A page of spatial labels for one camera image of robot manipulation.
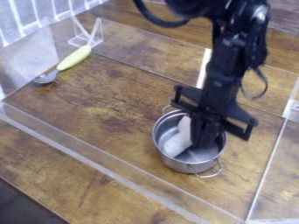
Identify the spoon with yellow-green handle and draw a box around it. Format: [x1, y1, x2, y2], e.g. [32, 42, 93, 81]
[33, 45, 90, 84]

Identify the clear acrylic enclosure wall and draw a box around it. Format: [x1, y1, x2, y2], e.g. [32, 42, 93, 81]
[0, 0, 299, 224]

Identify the clear acrylic corner bracket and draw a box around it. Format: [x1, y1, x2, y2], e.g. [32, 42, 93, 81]
[68, 17, 104, 47]

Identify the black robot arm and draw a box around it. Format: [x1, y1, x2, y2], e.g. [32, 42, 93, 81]
[165, 0, 269, 147]

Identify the black cable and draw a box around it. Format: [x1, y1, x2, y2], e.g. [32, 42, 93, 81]
[132, 0, 192, 29]

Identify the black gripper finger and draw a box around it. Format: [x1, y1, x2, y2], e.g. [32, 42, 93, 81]
[190, 114, 205, 148]
[201, 120, 224, 148]

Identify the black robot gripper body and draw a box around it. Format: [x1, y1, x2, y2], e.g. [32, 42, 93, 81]
[172, 50, 257, 140]

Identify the silver metal pot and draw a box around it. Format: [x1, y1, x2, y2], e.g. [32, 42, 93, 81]
[152, 109, 228, 179]

